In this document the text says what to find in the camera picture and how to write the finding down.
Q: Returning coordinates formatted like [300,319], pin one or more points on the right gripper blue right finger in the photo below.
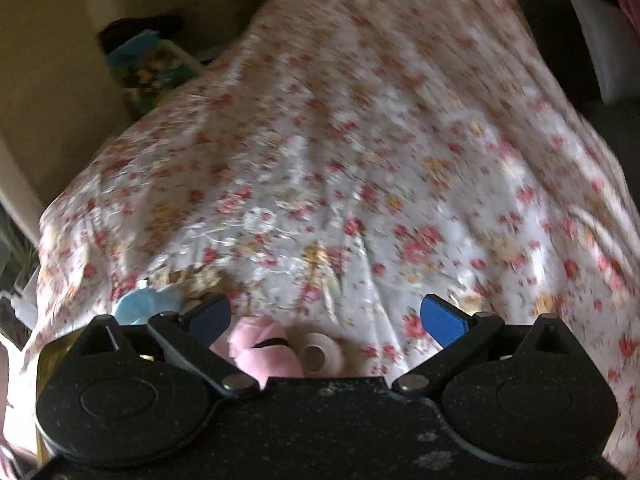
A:
[463,338]

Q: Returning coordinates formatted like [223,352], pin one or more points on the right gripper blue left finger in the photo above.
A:
[186,340]

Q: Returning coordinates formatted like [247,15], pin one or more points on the pink soft cloth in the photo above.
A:
[258,346]

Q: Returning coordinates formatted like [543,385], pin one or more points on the beige crochet lace doily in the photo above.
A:
[195,282]

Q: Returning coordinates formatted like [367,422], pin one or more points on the beige tape roll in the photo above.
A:
[319,355]

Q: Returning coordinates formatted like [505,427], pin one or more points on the gold metal tin box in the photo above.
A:
[50,356]

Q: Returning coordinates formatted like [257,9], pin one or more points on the floral pink bedspread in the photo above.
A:
[343,159]

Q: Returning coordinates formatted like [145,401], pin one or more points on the colourful picture book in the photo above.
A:
[149,69]

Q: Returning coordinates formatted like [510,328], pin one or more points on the white pillow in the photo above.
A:
[613,46]

